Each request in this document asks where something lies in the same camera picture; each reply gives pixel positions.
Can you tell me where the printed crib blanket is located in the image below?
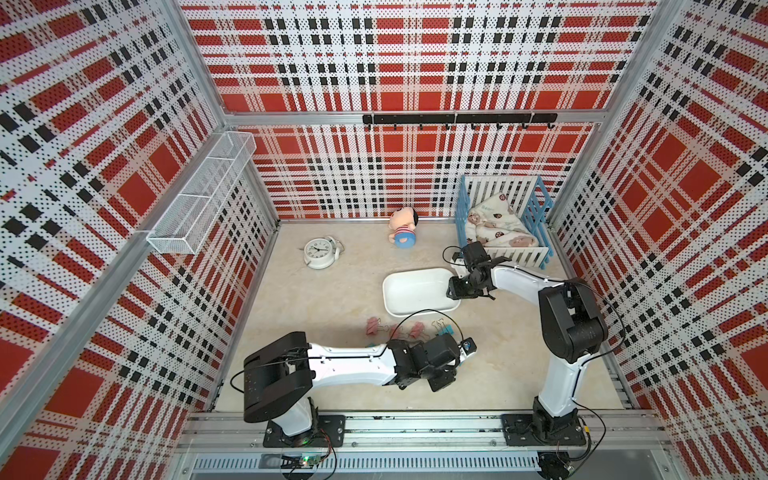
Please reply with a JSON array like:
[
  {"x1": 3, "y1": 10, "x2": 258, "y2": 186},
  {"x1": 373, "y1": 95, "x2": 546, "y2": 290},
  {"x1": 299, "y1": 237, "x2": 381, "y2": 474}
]
[{"x1": 465, "y1": 193, "x2": 539, "y2": 248}]

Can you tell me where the pink baby doll toy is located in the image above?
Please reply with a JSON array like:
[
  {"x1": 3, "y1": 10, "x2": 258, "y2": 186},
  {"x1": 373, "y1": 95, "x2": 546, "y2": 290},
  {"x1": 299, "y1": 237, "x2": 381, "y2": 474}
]
[{"x1": 388, "y1": 207, "x2": 419, "y2": 249}]

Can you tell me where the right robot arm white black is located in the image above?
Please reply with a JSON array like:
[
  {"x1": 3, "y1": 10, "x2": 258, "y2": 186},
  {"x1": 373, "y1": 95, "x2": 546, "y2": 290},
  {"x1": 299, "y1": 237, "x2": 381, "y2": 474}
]
[{"x1": 447, "y1": 254, "x2": 608, "y2": 420}]

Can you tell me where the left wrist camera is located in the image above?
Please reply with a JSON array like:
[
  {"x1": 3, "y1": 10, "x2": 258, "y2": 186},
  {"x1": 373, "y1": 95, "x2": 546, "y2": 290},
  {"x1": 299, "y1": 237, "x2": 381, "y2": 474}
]
[{"x1": 459, "y1": 337, "x2": 477, "y2": 364}]

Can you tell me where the black hook rail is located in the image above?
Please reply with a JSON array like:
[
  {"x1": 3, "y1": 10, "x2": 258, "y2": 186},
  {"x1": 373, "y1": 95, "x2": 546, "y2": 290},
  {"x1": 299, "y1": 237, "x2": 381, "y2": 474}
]
[{"x1": 362, "y1": 113, "x2": 558, "y2": 127}]

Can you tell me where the aluminium front rail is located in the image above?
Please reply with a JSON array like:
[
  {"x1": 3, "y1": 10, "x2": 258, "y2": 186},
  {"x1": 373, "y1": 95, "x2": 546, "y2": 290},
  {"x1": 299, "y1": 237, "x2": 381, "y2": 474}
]
[{"x1": 178, "y1": 410, "x2": 671, "y2": 453}]

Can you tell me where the pink binder clip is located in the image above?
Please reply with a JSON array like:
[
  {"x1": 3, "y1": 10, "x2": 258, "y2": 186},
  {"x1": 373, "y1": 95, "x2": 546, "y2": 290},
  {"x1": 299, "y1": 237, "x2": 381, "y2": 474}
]
[
  {"x1": 389, "y1": 325, "x2": 403, "y2": 340},
  {"x1": 366, "y1": 317, "x2": 384, "y2": 336},
  {"x1": 408, "y1": 321, "x2": 429, "y2": 340}
]

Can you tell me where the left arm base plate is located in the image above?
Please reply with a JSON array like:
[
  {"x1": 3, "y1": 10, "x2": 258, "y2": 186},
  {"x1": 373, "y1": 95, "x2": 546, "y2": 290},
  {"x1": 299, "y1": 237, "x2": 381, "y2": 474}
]
[{"x1": 263, "y1": 414, "x2": 346, "y2": 448}]

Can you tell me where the white alarm clock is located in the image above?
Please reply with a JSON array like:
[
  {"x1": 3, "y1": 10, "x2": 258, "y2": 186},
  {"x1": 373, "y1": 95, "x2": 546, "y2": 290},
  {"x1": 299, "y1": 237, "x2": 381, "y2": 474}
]
[{"x1": 303, "y1": 236, "x2": 344, "y2": 270}]

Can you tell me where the teal binder clip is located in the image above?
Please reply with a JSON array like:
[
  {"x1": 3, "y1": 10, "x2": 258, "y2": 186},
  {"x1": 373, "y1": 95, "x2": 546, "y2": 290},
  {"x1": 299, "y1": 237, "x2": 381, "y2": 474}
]
[{"x1": 432, "y1": 320, "x2": 454, "y2": 336}]

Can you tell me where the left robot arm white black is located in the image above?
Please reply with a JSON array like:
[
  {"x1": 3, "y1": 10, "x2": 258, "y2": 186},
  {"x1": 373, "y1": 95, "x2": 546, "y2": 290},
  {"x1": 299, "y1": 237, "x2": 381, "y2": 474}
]
[{"x1": 243, "y1": 331, "x2": 477, "y2": 437}]

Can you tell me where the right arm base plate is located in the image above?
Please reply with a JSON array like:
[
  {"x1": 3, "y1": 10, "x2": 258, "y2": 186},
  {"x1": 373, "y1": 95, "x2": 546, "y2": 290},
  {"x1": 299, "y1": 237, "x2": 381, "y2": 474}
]
[{"x1": 501, "y1": 411, "x2": 587, "y2": 447}]

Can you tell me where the blue white toy crib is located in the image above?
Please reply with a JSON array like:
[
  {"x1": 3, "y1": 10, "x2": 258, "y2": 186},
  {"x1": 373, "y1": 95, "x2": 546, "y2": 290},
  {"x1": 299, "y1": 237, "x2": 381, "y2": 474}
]
[{"x1": 455, "y1": 175, "x2": 554, "y2": 269}]

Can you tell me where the white plastic storage box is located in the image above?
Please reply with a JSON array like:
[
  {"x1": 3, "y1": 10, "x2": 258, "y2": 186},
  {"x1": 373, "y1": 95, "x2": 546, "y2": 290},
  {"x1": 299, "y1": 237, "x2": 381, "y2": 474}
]
[{"x1": 382, "y1": 268, "x2": 461, "y2": 318}]

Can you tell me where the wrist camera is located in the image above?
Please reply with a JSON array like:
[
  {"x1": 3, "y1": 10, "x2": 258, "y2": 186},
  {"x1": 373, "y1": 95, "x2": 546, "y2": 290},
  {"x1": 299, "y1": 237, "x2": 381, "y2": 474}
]
[
  {"x1": 459, "y1": 337, "x2": 477, "y2": 364},
  {"x1": 459, "y1": 241, "x2": 492, "y2": 271}
]

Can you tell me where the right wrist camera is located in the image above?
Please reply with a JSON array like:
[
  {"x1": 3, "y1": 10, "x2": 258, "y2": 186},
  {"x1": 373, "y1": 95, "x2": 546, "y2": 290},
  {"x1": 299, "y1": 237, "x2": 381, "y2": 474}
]
[{"x1": 459, "y1": 241, "x2": 492, "y2": 271}]

